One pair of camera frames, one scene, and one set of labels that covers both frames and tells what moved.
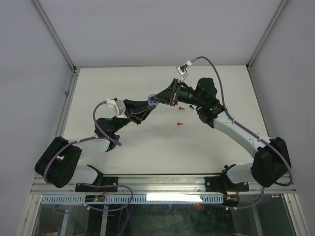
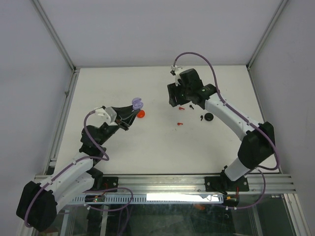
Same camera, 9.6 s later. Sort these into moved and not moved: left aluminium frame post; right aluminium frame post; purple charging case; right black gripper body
Moved: purple charging case
Not moved: left aluminium frame post; right black gripper body; right aluminium frame post
